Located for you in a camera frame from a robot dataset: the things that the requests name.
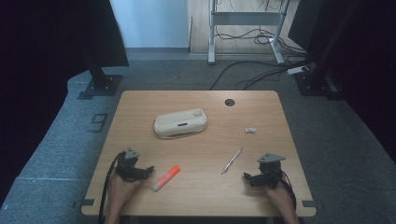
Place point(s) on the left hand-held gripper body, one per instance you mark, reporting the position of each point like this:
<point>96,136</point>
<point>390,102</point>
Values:
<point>127,169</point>

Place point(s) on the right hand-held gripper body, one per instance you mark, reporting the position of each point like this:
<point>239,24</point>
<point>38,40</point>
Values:
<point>268,177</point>

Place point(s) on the silver pen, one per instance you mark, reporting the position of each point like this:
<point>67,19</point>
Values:
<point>232,160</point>

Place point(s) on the small white eraser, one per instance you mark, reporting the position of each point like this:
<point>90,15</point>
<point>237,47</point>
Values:
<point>250,130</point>

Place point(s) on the beige pencil case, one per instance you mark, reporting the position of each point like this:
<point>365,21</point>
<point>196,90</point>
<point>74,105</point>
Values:
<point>180,123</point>

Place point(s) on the person's left hand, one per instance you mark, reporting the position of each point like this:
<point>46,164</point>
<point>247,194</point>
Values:
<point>122,188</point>

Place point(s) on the person's right hand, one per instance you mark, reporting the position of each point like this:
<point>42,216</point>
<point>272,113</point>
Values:
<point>281,196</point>

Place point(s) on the orange highlighter marker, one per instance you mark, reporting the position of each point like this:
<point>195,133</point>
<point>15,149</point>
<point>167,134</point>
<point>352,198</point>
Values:
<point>166,178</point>

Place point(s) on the white power strip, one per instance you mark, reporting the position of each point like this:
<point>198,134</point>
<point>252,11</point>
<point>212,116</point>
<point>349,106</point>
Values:
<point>297,70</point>

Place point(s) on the black curtain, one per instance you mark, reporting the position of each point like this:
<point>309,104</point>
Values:
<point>46,46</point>
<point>367,62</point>

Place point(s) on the black stand with base plate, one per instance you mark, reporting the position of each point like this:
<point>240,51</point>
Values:
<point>314,82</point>
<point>101,82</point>

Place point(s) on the grey metal desk frame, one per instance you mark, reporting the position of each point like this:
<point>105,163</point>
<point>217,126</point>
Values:
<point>246,18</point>

